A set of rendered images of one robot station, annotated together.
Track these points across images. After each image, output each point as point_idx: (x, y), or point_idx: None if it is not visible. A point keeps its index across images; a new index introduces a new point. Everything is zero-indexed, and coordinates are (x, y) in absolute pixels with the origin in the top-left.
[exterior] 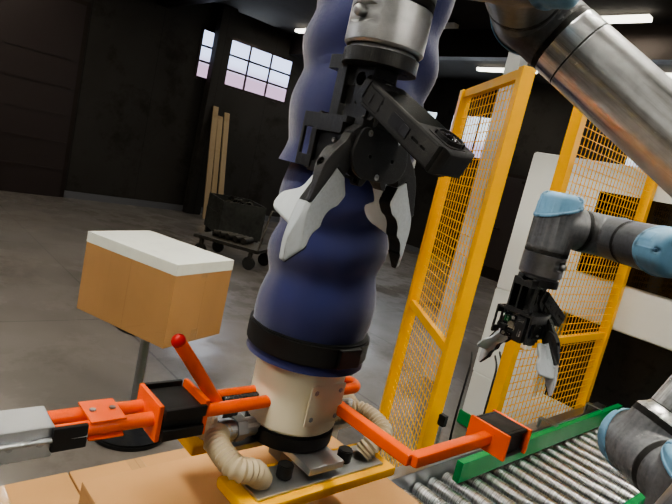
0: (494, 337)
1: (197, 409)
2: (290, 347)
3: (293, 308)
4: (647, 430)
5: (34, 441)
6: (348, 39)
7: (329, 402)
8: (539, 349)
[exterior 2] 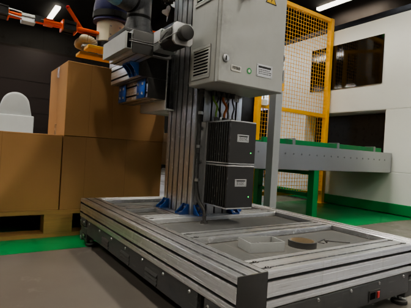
0: (166, 9)
1: (73, 22)
2: (99, 10)
3: (99, 0)
4: None
5: (30, 16)
6: None
7: (116, 30)
8: (173, 2)
